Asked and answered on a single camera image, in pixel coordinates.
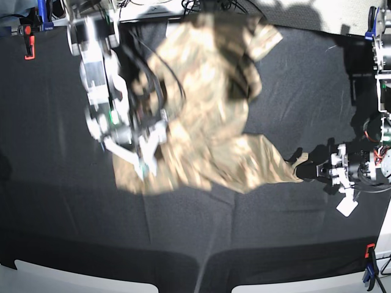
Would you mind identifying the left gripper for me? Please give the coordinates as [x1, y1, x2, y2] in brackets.
[285, 144, 371, 195]

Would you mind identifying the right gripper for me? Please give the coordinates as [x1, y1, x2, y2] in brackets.
[103, 109, 168, 179]

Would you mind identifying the camouflage t-shirt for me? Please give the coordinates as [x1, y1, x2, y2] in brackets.
[112, 13, 303, 195]

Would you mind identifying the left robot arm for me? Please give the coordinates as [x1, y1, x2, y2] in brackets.
[296, 1, 390, 196]

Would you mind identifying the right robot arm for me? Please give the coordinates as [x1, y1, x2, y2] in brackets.
[62, 1, 168, 179]

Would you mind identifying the black table cloth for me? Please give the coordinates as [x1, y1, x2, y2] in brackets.
[0, 18, 391, 293]

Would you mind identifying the blue clamp bottom right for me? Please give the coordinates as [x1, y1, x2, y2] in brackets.
[362, 244, 379, 292]

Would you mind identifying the red black clamp left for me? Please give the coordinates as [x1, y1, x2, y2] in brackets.
[17, 24, 40, 60]

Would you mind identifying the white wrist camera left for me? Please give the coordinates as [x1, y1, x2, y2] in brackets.
[336, 197, 358, 217]

